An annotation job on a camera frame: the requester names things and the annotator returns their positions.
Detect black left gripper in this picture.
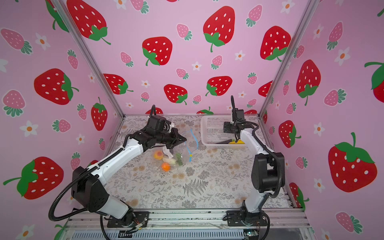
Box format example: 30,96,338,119
155,128,188,149

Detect yellow red peach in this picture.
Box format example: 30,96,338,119
154,150,164,160

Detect white plastic mesh basket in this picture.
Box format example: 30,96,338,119
201,115,262,151

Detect orange tangerine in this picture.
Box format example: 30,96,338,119
161,163,171,172

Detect clear zip bag blue zipper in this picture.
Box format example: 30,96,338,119
153,129,199,172

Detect white radish with leaves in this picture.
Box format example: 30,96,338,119
163,153,184,167

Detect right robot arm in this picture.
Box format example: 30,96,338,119
224,122,285,219

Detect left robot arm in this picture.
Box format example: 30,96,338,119
71,128,187,226

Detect yellow mango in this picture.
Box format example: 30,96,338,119
229,140,244,145

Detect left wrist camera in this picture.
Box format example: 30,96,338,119
147,115,175,133

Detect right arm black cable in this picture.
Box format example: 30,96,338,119
230,95,286,240

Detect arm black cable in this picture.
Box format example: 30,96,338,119
230,95,286,240
48,104,157,240

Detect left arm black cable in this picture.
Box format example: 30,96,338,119
48,104,157,240

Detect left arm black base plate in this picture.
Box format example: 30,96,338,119
107,211,150,229

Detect aluminium left corner post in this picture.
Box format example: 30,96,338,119
52,0,125,119

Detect aluminium corner post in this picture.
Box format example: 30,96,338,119
52,0,125,119
259,0,320,120

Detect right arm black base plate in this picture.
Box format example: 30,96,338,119
223,210,269,227

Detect aluminium front rail frame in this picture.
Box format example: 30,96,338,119
57,208,316,240

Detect aluminium right corner post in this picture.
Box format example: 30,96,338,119
259,0,320,120

